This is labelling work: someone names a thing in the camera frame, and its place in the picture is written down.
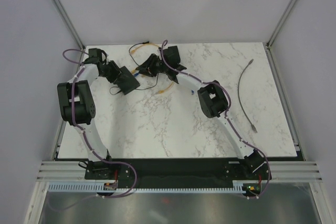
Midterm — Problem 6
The purple robot cable left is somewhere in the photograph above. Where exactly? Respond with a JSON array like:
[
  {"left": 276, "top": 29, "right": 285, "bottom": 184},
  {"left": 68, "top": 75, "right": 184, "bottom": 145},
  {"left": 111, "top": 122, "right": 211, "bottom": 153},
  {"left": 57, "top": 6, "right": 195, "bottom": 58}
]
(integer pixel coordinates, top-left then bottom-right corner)
[{"left": 47, "top": 49, "right": 139, "bottom": 211}]

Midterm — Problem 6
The purple robot cable right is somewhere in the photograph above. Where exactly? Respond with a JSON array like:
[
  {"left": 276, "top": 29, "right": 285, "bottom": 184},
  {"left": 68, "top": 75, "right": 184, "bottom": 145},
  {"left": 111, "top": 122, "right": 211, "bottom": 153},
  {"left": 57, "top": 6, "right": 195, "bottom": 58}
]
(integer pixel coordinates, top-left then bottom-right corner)
[{"left": 160, "top": 39, "right": 272, "bottom": 200}]

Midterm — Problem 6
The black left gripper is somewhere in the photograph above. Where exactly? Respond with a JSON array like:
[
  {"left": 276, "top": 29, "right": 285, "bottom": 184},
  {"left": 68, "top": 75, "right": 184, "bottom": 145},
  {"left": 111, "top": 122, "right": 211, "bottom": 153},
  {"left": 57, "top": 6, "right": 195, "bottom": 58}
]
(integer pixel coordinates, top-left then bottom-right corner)
[{"left": 100, "top": 61, "right": 129, "bottom": 86}]

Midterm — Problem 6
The yellow ethernet cable short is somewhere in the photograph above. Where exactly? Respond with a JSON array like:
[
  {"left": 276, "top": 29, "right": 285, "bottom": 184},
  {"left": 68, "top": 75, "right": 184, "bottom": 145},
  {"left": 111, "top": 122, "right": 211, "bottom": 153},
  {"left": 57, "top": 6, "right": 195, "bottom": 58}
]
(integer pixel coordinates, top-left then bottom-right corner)
[{"left": 129, "top": 41, "right": 160, "bottom": 54}]

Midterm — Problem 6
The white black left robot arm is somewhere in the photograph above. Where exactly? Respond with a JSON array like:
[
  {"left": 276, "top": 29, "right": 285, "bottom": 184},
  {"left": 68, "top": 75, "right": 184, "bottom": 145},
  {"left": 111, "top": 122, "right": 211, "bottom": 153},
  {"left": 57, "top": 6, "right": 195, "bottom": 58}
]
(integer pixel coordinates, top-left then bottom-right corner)
[{"left": 57, "top": 48, "right": 121, "bottom": 179}]

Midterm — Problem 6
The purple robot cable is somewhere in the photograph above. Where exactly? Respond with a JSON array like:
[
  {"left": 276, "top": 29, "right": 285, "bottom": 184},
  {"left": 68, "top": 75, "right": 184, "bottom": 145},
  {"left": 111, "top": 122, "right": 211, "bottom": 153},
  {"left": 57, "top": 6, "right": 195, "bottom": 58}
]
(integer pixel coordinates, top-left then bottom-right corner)
[
  {"left": 47, "top": 49, "right": 139, "bottom": 211},
  {"left": 160, "top": 39, "right": 272, "bottom": 200}
]

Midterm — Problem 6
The yellow ethernet cable long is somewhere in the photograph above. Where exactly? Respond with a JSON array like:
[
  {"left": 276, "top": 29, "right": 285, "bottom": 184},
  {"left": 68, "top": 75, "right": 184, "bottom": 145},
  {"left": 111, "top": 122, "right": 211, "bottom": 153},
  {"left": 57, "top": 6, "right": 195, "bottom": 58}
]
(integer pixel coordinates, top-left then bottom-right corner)
[{"left": 131, "top": 70, "right": 174, "bottom": 94}]

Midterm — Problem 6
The aluminium frame rail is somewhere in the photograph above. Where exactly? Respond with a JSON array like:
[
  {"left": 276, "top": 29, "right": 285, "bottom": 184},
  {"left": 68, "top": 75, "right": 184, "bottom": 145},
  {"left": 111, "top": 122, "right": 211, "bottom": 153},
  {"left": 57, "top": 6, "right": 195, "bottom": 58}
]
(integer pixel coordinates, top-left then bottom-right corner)
[{"left": 37, "top": 158, "right": 322, "bottom": 182}]

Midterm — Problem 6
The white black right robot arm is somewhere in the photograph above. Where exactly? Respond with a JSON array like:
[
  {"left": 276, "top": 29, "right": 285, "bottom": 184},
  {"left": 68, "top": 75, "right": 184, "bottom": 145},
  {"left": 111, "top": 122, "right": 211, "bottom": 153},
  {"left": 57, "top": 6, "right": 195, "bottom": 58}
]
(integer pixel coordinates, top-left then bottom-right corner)
[{"left": 136, "top": 46, "right": 268, "bottom": 179}]

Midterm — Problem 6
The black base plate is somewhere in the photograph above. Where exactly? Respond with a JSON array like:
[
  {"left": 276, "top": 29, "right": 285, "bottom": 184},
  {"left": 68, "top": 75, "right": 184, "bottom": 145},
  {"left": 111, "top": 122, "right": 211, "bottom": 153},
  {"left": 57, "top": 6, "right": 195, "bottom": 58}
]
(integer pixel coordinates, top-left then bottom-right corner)
[{"left": 85, "top": 158, "right": 271, "bottom": 187}]

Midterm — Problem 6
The black network switch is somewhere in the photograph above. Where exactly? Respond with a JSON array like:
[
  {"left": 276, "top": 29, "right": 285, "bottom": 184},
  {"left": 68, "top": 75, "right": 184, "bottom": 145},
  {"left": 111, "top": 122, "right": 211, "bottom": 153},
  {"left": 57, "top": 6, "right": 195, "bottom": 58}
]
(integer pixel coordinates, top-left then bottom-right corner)
[{"left": 114, "top": 66, "right": 140, "bottom": 95}]

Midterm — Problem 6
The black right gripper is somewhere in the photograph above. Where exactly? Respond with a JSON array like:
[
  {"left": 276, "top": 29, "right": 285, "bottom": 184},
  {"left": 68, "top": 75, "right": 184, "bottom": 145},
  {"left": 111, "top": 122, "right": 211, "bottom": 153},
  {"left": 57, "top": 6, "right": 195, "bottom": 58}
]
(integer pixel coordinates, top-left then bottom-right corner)
[{"left": 135, "top": 54, "right": 168, "bottom": 78}]

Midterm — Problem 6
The white slotted cable duct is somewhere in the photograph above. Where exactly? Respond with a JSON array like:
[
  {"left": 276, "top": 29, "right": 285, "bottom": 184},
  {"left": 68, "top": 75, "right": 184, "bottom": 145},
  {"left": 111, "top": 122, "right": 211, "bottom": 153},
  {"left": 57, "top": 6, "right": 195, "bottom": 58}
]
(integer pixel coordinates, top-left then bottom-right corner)
[{"left": 47, "top": 180, "right": 263, "bottom": 193}]

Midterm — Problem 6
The grey ethernet cable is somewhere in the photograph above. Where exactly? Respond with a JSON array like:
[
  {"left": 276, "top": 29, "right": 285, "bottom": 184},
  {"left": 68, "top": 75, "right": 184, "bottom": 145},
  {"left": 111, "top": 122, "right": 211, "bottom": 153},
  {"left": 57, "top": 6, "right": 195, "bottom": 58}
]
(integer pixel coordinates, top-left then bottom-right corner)
[{"left": 237, "top": 59, "right": 258, "bottom": 133}]

